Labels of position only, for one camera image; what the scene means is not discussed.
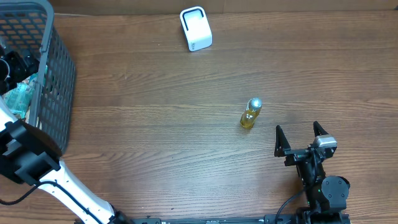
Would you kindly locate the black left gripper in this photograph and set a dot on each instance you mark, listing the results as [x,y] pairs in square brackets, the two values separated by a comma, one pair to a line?
[25,70]

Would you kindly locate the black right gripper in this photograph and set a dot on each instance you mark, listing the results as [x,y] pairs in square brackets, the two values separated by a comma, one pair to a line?
[295,154]

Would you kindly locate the teal snack packet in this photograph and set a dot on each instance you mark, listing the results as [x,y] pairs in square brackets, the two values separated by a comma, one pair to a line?
[19,100]

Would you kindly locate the yellow liquid bottle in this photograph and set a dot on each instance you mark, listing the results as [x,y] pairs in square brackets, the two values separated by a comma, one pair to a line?
[251,112]

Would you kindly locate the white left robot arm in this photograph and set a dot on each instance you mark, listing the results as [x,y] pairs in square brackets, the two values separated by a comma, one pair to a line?
[29,155]

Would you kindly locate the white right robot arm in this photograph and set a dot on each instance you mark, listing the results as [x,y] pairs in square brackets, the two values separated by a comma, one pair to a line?
[326,195]

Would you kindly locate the white barcode scanner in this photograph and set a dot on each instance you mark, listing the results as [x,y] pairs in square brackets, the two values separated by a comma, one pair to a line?
[196,28]

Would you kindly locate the grey plastic mesh basket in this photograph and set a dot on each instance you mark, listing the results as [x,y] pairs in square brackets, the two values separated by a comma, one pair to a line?
[28,25]

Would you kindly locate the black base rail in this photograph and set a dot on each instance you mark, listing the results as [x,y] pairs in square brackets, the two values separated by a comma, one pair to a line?
[267,219]

